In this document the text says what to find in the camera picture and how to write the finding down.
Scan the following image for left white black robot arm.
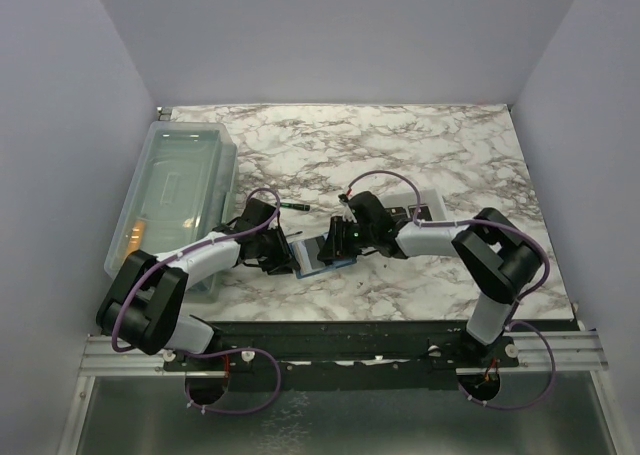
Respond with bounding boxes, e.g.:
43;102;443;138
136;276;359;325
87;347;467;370
96;198;298;370

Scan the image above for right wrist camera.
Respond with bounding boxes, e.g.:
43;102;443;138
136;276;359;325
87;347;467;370
338;193;357;223

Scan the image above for clear acrylic card box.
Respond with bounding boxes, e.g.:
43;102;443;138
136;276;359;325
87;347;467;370
379;188;449;222

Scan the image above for aluminium extrusion rail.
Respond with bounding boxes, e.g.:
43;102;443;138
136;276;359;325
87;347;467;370
79;331;609;377

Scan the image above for black credit card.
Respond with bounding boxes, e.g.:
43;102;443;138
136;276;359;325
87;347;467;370
291;235;326;275

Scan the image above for clear plastic storage bin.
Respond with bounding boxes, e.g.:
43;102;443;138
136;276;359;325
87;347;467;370
104;121;238;277

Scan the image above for black green screwdriver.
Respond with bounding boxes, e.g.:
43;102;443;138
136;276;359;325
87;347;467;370
280;202;311;212

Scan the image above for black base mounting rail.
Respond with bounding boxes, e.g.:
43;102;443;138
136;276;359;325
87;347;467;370
102;317;584;394

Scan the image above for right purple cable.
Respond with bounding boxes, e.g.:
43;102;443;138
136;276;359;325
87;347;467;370
344;171;557;411

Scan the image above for teal leather card holder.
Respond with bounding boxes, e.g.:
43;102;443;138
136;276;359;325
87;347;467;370
289;233;357;279

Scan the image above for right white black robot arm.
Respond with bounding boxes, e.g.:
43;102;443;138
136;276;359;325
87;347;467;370
317;191;550;367

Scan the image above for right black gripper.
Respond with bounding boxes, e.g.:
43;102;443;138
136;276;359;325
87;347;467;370
317;216;376;261

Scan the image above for credit cards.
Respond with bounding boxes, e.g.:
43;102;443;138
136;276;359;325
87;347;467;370
386;206;431;221

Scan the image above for orange tool in bin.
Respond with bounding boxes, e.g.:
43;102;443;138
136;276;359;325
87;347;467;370
124;218;146;258

